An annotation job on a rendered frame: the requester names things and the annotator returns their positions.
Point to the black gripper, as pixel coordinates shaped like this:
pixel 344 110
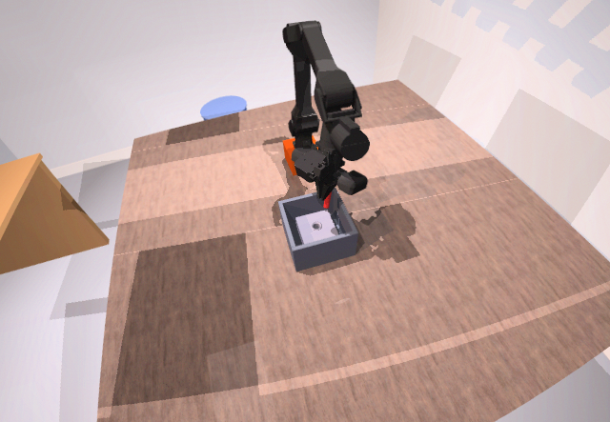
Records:
pixel 350 182

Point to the red peg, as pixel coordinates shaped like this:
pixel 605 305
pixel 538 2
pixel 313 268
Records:
pixel 327 201

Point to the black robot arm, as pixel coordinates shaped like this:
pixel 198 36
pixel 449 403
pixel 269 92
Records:
pixel 334 91

